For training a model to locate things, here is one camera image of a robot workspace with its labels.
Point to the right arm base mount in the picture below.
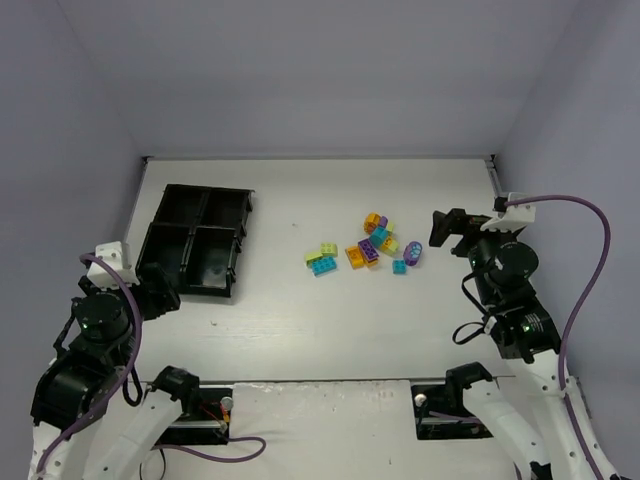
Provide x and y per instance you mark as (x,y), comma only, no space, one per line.
(437,418)

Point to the teal 2x4 lego brick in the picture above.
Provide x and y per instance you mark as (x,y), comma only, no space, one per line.
(323,266)

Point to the purple round paw lego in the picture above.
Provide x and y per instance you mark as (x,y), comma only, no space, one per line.
(412,253)

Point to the large teal lego brick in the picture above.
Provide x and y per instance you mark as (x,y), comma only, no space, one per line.
(379,236)

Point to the yellow green lego brick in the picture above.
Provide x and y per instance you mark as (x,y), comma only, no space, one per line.
(389,246)

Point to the small teal lego brick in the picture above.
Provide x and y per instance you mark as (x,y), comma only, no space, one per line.
(399,267)

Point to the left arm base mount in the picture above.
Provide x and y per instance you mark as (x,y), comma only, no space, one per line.
(207,424)

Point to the black four-compartment bin tray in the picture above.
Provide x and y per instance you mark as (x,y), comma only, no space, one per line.
(196,238)

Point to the purple 2x4 lego brick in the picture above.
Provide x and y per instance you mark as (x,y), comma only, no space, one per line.
(368,251)

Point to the orange 2x4 lego brick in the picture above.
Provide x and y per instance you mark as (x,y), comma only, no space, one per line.
(355,257)

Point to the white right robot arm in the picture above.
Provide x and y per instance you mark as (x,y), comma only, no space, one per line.
(560,443)

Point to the orange round lego piece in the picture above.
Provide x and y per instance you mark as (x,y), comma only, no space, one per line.
(371,222)

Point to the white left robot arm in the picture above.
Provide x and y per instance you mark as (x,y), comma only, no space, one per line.
(72,397)

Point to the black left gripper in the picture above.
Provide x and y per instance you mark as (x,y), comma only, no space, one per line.
(157,288)

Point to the lime green lego brick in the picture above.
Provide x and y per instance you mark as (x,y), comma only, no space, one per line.
(328,249)

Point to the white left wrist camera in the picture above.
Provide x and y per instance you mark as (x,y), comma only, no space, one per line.
(117,256)

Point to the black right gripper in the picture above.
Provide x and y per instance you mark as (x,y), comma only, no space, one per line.
(463,228)

